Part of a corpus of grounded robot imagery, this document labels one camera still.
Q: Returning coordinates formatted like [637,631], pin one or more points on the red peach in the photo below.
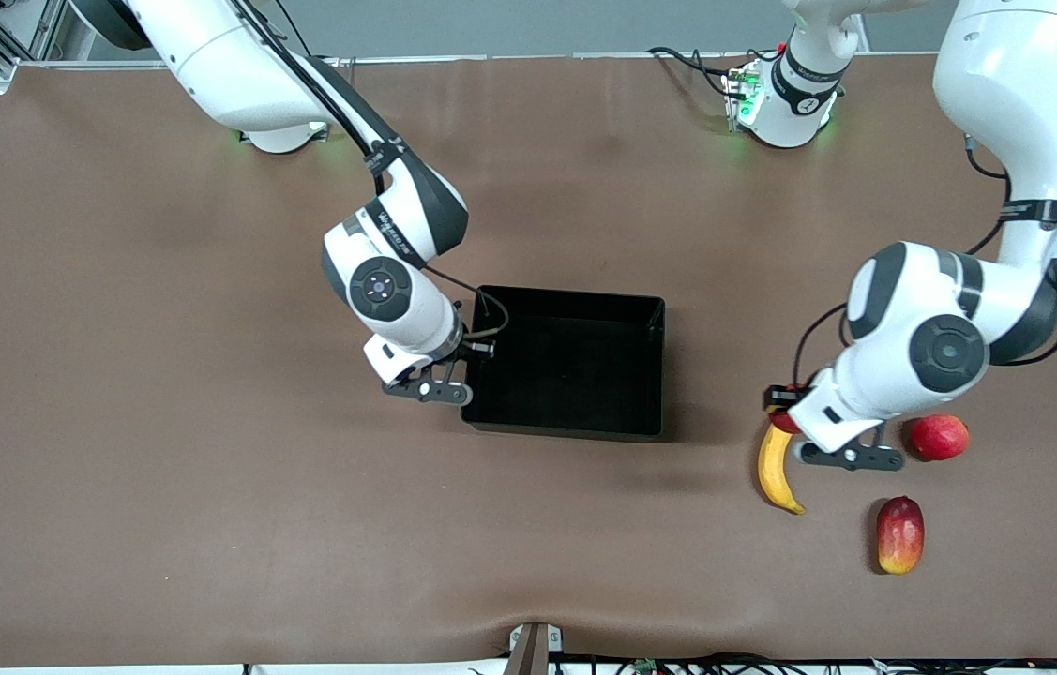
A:
[940,437]

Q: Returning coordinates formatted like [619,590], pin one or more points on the small red yellow apple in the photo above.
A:
[783,423]

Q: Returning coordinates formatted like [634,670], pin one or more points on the yellow banana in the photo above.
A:
[775,473]

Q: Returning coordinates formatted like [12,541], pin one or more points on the front camera stand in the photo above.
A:
[530,652]

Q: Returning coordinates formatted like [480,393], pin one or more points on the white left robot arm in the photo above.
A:
[1006,75]

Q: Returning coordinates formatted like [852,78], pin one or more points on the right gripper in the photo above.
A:
[470,355]

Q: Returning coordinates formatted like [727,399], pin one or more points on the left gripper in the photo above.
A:
[779,398]

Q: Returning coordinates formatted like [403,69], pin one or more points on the black plastic box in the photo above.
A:
[575,375]

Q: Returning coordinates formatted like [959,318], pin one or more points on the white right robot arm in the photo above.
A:
[228,66]

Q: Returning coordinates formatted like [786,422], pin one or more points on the small green circuit board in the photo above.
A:
[646,667]

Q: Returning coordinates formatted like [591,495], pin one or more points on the red yellow mango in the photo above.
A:
[900,536]

